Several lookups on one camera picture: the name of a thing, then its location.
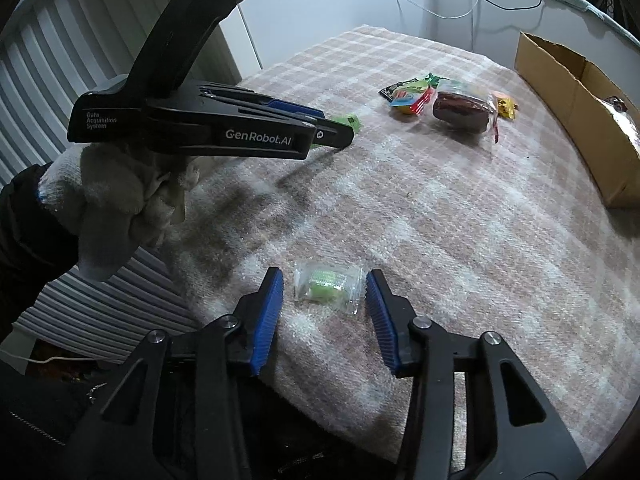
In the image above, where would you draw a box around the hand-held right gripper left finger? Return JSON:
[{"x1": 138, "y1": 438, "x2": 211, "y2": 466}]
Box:
[{"x1": 65, "y1": 266, "x2": 285, "y2": 480}]

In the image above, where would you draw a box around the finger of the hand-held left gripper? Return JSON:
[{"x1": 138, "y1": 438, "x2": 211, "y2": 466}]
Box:
[
  {"x1": 199, "y1": 85, "x2": 326, "y2": 123},
  {"x1": 305, "y1": 119, "x2": 356, "y2": 150}
]

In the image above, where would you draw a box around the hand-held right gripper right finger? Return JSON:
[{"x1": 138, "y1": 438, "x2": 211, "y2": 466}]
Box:
[{"x1": 365, "y1": 269, "x2": 588, "y2": 480}]

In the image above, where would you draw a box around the clear packet green candy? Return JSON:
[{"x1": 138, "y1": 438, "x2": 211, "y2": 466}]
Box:
[{"x1": 292, "y1": 260, "x2": 365, "y2": 317}]

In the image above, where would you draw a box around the green colourful candy packet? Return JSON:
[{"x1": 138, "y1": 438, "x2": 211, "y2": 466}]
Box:
[{"x1": 390, "y1": 74, "x2": 446, "y2": 117}]

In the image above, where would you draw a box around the dark red packaged cake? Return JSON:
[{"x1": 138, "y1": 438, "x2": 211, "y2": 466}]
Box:
[{"x1": 431, "y1": 80, "x2": 501, "y2": 143}]

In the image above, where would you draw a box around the yellow candy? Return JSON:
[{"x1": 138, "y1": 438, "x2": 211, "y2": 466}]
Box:
[{"x1": 492, "y1": 97, "x2": 520, "y2": 120}]

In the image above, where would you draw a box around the cardboard box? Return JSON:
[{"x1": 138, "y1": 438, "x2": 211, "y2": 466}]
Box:
[{"x1": 514, "y1": 31, "x2": 640, "y2": 211}]

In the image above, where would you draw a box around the clear pink printed packet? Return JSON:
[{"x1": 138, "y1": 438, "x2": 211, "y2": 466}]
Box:
[{"x1": 600, "y1": 97, "x2": 640, "y2": 156}]

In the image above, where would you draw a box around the person's left forearm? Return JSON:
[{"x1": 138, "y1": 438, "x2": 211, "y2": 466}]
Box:
[{"x1": 0, "y1": 162, "x2": 81, "y2": 341}]

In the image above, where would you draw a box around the person's left hand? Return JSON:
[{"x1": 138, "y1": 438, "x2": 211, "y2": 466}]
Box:
[{"x1": 37, "y1": 140, "x2": 201, "y2": 282}]

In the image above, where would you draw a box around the plaid blanket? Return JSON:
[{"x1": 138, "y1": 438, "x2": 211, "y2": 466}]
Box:
[{"x1": 165, "y1": 25, "x2": 640, "y2": 466}]

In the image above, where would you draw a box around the white ribbed panel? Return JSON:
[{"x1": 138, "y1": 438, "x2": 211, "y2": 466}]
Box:
[{"x1": 0, "y1": 0, "x2": 241, "y2": 366}]

